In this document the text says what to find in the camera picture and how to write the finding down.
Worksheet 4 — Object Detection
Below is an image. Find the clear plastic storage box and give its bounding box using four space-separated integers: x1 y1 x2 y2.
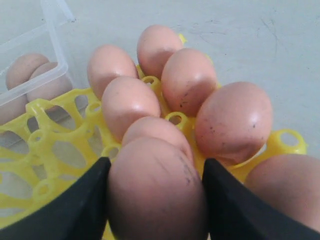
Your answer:
0 0 81 125

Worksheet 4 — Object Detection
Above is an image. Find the brown egg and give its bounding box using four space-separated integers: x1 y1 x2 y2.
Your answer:
161 48 218 117
194 81 274 165
86 44 139 100
107 137 209 240
101 76 161 142
26 62 73 102
136 24 184 79
121 116 195 165
5 53 49 90
244 154 320 232

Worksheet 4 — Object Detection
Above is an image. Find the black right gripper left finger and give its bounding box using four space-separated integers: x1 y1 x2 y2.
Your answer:
0 157 111 240

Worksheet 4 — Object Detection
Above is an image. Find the yellow plastic egg tray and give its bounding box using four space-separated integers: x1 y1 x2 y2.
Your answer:
0 33 308 240

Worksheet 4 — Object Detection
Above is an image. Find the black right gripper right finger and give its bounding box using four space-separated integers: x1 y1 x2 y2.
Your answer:
202 158 320 240

